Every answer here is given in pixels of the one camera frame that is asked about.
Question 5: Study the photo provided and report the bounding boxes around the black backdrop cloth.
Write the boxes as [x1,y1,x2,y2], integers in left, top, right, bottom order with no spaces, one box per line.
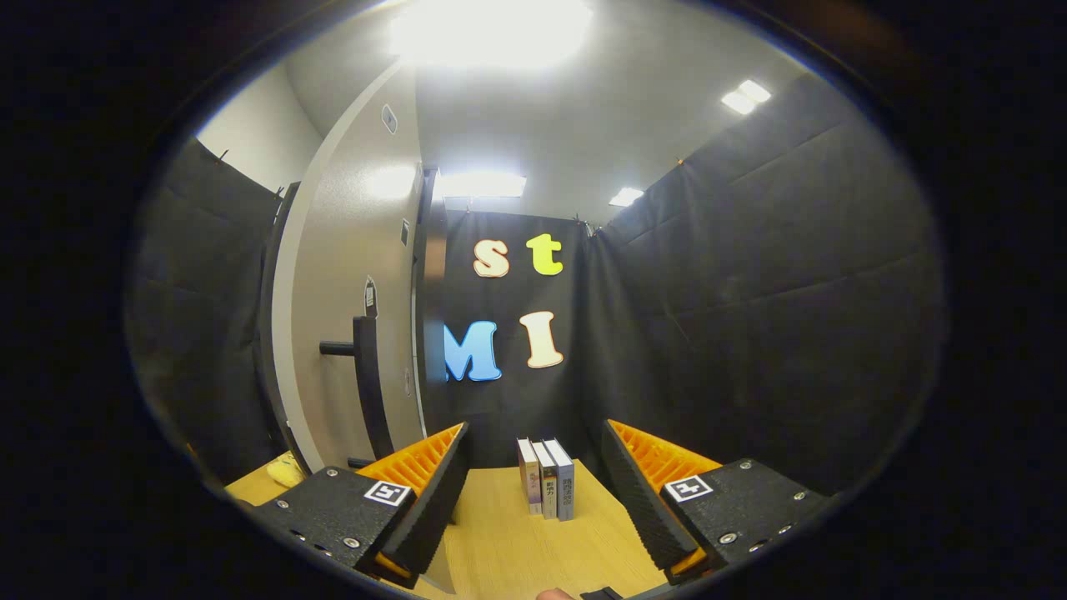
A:
[125,73,947,501]

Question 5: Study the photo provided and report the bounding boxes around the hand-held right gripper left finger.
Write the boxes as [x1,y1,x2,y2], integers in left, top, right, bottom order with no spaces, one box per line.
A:
[250,422,469,588]

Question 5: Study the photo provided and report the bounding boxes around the pale blue book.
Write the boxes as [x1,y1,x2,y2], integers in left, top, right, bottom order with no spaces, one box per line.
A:
[544,438,576,522]

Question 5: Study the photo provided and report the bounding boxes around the black door handle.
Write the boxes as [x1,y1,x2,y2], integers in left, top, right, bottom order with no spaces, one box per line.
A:
[319,315,395,468]

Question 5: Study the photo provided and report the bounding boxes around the cream plush toy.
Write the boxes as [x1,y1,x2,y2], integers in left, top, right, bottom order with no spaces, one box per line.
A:
[267,454,306,489]

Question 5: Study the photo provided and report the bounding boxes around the white book dark spine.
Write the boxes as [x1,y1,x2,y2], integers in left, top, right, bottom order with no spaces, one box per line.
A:
[532,440,558,519]

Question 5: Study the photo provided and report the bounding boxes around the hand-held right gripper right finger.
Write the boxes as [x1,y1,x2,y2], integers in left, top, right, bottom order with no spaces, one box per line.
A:
[602,419,834,584]

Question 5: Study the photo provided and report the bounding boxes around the large ceiling light panel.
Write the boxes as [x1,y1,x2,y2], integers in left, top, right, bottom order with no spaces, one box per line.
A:
[392,0,594,69]

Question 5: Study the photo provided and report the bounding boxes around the white cabinet door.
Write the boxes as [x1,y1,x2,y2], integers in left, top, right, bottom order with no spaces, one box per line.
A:
[254,62,428,476]

